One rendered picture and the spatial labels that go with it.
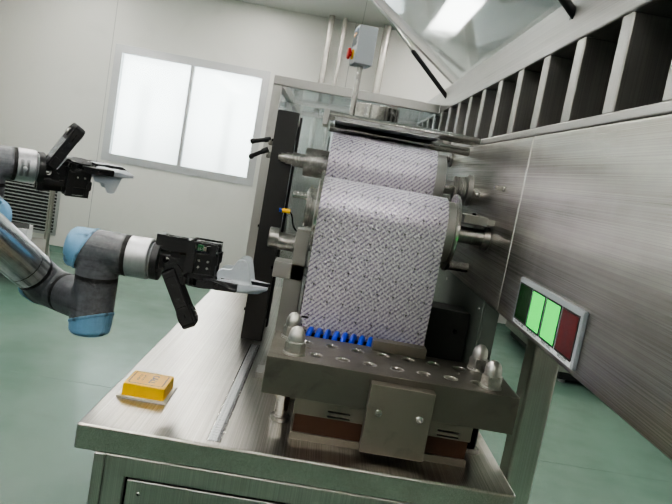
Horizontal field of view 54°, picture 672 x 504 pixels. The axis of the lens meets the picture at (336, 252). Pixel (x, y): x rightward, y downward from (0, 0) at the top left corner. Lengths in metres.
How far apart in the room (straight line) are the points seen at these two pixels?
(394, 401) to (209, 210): 5.94
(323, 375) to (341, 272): 0.24
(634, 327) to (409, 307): 0.59
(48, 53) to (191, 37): 1.44
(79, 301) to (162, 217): 5.75
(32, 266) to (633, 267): 0.99
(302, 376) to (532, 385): 0.58
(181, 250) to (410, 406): 0.49
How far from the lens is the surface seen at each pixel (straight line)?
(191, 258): 1.18
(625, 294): 0.73
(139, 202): 7.03
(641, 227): 0.73
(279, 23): 6.91
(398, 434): 1.05
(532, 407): 1.46
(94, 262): 1.22
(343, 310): 1.20
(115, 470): 1.07
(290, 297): 1.28
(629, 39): 0.90
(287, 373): 1.03
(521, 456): 1.49
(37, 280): 1.31
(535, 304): 0.95
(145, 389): 1.15
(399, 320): 1.21
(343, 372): 1.03
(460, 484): 1.06
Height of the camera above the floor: 1.33
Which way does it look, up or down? 7 degrees down
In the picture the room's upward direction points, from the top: 10 degrees clockwise
